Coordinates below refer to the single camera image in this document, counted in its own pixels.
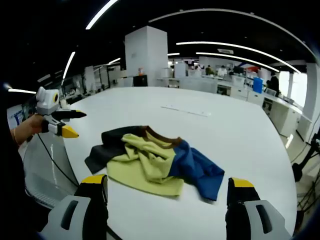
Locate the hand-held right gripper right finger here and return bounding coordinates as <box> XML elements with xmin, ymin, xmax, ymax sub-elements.
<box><xmin>224</xmin><ymin>176</ymin><xmax>294</xmax><ymax>240</ymax></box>

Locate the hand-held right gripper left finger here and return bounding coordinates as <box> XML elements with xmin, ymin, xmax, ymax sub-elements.
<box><xmin>39</xmin><ymin>174</ymin><xmax>110</xmax><ymax>240</ymax></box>

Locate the yellow blue grey garment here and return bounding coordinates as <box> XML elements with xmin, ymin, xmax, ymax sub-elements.
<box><xmin>84</xmin><ymin>125</ymin><xmax>225</xmax><ymax>202</ymax></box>

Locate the person's left hand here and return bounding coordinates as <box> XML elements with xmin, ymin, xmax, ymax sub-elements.
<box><xmin>18</xmin><ymin>113</ymin><xmax>45</xmax><ymax>145</ymax></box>

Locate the straight ceiling light strip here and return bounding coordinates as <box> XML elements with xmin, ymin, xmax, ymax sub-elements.
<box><xmin>86</xmin><ymin>0</ymin><xmax>118</xmax><ymax>30</ymax></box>
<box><xmin>61</xmin><ymin>51</ymin><xmax>76</xmax><ymax>81</ymax></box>

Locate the grey mesh chair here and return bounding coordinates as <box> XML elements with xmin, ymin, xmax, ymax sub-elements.
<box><xmin>23</xmin><ymin>139</ymin><xmax>81</xmax><ymax>210</ymax></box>

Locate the person's dark clothing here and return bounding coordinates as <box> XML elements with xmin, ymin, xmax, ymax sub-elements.
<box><xmin>0</xmin><ymin>139</ymin><xmax>51</xmax><ymax>233</ymax></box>

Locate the black cabinet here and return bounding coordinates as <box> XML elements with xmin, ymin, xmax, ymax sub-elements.
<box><xmin>133</xmin><ymin>74</ymin><xmax>148</xmax><ymax>88</ymax></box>

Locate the black tripod stand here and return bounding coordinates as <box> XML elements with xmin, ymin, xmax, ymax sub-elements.
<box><xmin>292</xmin><ymin>133</ymin><xmax>320</xmax><ymax>183</ymax></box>

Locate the white square pillar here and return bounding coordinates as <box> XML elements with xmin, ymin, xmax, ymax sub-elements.
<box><xmin>124</xmin><ymin>25</ymin><xmax>169</xmax><ymax>88</ymax></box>

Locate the white office counter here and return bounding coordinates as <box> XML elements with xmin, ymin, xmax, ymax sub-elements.
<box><xmin>262</xmin><ymin>93</ymin><xmax>313</xmax><ymax>138</ymax></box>

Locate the blue container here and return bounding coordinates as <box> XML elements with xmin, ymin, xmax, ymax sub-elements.
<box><xmin>253</xmin><ymin>76</ymin><xmax>263</xmax><ymax>94</ymax></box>

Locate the white partition desk row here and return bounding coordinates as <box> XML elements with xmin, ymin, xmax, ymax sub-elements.
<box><xmin>157</xmin><ymin>74</ymin><xmax>263</xmax><ymax>106</ymax></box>

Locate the short curved ceiling light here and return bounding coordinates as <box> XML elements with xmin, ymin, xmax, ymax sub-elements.
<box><xmin>196</xmin><ymin>51</ymin><xmax>280</xmax><ymax>73</ymax></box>

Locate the long curved ceiling light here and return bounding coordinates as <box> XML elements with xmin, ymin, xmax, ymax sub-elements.
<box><xmin>176</xmin><ymin>41</ymin><xmax>302</xmax><ymax>74</ymax></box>

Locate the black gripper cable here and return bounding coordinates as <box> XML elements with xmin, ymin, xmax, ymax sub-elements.
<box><xmin>36</xmin><ymin>132</ymin><xmax>81</xmax><ymax>188</ymax></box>

